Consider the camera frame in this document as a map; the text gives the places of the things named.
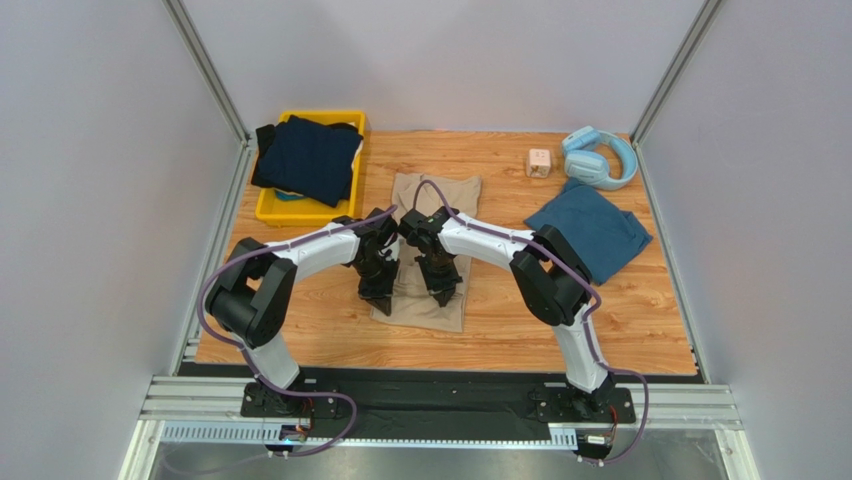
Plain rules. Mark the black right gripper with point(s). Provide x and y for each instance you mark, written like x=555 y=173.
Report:
x=440 y=280

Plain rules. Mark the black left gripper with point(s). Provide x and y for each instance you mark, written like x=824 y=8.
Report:
x=372 y=292

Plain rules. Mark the beige t-shirt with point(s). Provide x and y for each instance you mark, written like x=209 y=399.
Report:
x=411 y=304

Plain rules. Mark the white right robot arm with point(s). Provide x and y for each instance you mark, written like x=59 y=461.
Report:
x=553 y=282

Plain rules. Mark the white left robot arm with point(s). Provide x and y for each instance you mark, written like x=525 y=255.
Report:
x=249 y=295

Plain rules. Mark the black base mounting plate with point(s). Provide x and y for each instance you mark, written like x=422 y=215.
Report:
x=433 y=405

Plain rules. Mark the yellow plastic bin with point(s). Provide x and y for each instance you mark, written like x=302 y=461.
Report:
x=279 y=209

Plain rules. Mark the navy blue t-shirt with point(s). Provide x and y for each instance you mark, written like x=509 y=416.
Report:
x=306 y=158

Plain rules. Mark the small pink cube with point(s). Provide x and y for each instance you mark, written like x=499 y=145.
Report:
x=538 y=163

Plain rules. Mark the teal folded t-shirt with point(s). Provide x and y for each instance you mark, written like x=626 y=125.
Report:
x=605 y=238

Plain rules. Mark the light blue headphones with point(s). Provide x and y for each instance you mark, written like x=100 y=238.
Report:
x=583 y=163

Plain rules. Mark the left aluminium corner post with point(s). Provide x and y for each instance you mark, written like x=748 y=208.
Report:
x=193 y=41

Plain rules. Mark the aluminium corner post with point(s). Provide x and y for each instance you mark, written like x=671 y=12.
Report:
x=686 y=50
x=193 y=41

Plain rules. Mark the right aluminium corner post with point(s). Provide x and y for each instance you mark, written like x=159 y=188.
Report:
x=686 y=50

